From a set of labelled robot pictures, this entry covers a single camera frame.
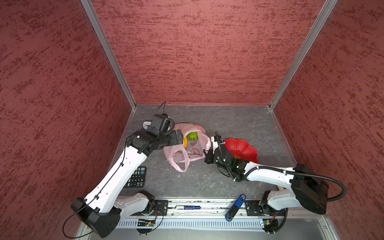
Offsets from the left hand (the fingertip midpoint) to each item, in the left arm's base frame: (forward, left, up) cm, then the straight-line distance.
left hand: (174, 140), depth 72 cm
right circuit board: (-32, -48, -25) cm, 63 cm away
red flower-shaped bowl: (+8, -41, -23) cm, 47 cm away
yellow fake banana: (+12, -4, -22) cm, 25 cm away
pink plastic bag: (-2, -2, -15) cm, 15 cm away
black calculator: (-12, +21, -22) cm, 33 cm away
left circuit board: (-32, +15, -26) cm, 44 cm away
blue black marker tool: (-26, -31, -20) cm, 45 cm away
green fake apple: (+14, -9, -17) cm, 24 cm away
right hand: (-1, -14, -13) cm, 19 cm away
